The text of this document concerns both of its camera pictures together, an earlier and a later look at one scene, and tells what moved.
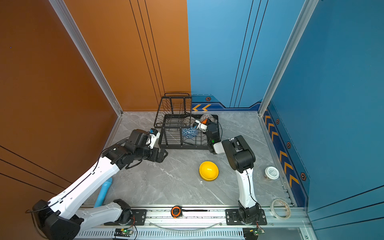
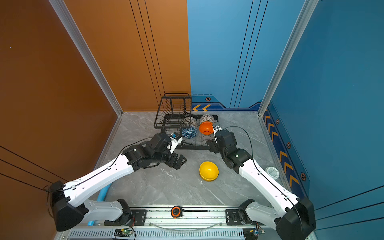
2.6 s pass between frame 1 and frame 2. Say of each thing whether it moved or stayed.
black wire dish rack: stayed
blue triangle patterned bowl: stayed
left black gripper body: moved
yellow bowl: stayed
